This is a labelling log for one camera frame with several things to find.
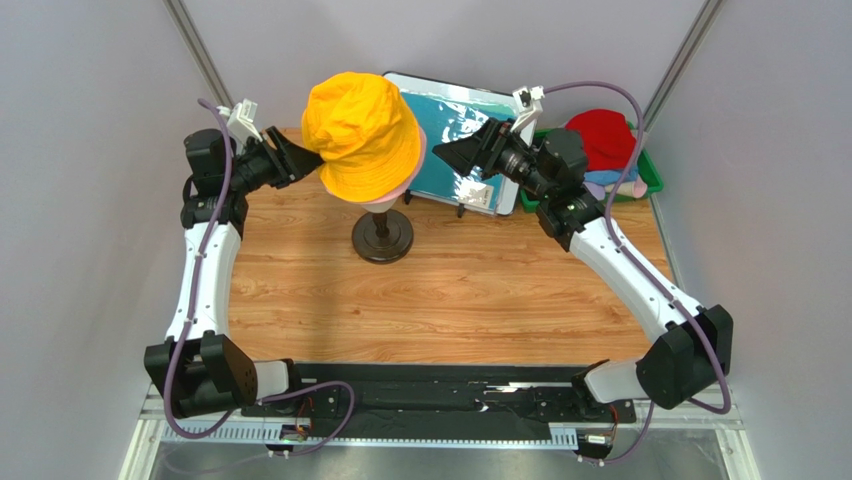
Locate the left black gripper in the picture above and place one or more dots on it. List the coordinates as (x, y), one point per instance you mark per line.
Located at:
(292, 161)

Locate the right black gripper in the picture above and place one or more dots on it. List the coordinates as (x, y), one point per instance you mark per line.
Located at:
(490, 148)

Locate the pink bucket hat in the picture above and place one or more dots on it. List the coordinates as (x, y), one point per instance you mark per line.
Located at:
(373, 169)

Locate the yellow bucket hat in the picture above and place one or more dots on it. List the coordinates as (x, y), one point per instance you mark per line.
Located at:
(352, 105)

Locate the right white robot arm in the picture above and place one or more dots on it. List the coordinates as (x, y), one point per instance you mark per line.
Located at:
(691, 344)

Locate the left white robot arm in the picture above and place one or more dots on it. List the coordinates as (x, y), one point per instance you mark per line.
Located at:
(198, 369)

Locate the cream mannequin head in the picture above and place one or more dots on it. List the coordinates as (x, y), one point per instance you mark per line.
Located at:
(379, 207)

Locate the dark round stand base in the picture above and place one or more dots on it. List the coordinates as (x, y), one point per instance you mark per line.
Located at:
(382, 238)

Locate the lavender hat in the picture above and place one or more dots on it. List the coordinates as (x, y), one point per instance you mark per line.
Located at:
(598, 191)

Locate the red hat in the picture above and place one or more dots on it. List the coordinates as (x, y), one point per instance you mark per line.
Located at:
(606, 136)

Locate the pink beige hat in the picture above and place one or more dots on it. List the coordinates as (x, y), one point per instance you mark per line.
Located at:
(632, 189)

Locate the green plastic bin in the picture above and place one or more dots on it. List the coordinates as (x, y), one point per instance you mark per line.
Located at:
(647, 171)

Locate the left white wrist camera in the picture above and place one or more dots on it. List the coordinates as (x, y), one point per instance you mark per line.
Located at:
(240, 120)

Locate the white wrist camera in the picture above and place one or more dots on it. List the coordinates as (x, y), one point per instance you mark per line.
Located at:
(529, 102)
(240, 120)

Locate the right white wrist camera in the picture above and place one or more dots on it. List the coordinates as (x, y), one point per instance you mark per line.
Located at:
(529, 102)

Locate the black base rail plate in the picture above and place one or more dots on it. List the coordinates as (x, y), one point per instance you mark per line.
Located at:
(443, 402)

